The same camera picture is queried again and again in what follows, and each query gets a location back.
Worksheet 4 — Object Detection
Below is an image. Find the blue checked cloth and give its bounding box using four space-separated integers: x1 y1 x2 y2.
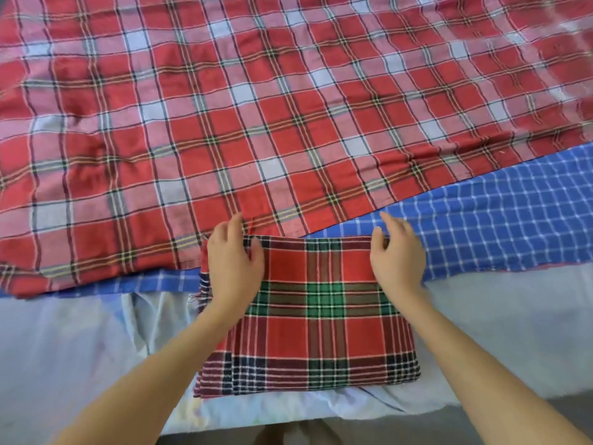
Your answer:
0 142 593 300

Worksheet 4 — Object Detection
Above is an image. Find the person's left forearm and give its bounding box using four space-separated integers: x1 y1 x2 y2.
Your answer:
56 305 246 445

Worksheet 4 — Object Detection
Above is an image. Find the red green plaid cloth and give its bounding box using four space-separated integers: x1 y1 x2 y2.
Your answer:
193 234 423 399

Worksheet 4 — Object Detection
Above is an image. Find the person's right forearm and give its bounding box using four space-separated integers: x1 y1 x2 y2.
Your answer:
389 290 589 445

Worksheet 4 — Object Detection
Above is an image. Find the person's left hand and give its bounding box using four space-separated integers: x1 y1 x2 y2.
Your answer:
204 212 268 323

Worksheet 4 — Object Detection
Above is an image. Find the red white plaid cloth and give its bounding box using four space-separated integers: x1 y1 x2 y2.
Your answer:
0 0 593 297

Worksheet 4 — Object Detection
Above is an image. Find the person's right hand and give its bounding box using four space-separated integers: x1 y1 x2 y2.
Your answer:
369 210 430 308

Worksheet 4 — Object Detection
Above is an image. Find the white bed sheet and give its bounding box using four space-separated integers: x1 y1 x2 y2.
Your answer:
0 262 593 436

